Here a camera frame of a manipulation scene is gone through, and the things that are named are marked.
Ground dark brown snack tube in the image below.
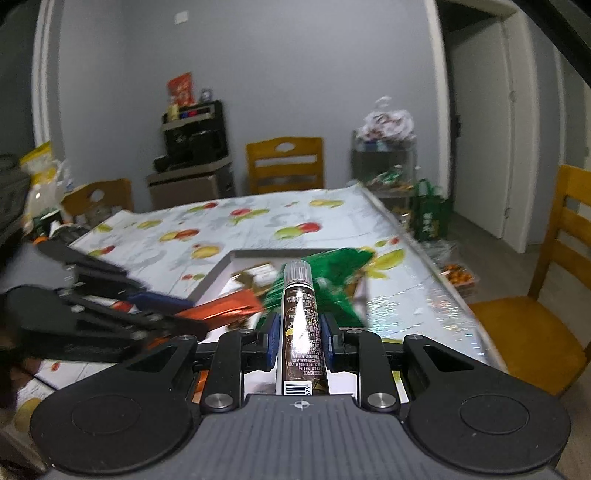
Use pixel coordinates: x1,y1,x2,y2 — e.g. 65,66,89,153
274,260,331,397

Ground green tote bag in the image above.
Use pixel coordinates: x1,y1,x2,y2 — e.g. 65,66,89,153
411,179,453,243

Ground clear plastic bag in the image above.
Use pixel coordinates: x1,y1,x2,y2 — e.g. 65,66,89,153
48,159,75,195

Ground fruit-print tablecloth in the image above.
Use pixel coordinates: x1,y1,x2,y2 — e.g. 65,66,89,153
14,185,509,416

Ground black tea machine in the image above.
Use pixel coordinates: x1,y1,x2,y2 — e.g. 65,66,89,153
154,100,229,172

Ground white door frame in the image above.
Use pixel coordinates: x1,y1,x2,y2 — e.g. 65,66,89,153
31,0,65,148

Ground white plastic shopping bag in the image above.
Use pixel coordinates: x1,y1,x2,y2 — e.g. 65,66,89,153
358,97,416,141

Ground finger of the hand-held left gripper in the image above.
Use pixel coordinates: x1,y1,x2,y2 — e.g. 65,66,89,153
7,286,208,342
37,241,192,313

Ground red snack bag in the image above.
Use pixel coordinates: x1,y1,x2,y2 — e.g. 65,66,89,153
167,73,195,107

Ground metal storage rack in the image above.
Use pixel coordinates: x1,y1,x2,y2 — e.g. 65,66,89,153
352,129,419,217

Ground wooden chair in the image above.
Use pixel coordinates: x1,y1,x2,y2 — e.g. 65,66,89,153
61,179,134,222
468,164,591,398
246,137,325,195

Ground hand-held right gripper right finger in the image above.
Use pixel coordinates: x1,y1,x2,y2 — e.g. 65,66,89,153
322,313,513,413

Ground small brown wafer packet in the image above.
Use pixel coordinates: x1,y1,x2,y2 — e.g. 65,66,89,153
231,263,275,291

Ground orange snack packet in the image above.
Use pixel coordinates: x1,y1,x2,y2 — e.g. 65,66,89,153
175,290,264,330

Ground yellow food bag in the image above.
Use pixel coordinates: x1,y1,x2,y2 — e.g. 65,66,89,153
28,168,63,217
19,141,56,178

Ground white door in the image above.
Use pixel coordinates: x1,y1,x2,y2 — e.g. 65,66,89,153
450,18,566,252

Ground grey cabinet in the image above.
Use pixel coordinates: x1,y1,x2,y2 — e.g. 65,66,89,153
146,157,235,212

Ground white cardboard tray box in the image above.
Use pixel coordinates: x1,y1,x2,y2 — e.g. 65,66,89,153
194,248,372,398

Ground clear box of oranges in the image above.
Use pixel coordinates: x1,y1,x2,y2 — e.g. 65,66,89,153
438,262,478,289

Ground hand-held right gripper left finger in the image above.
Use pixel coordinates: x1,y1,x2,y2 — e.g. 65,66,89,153
88,313,280,413

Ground green wrapped packets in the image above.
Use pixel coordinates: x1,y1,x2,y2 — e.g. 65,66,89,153
369,168,407,190

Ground green snack bag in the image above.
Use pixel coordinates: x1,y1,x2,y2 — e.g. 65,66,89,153
263,247,377,330

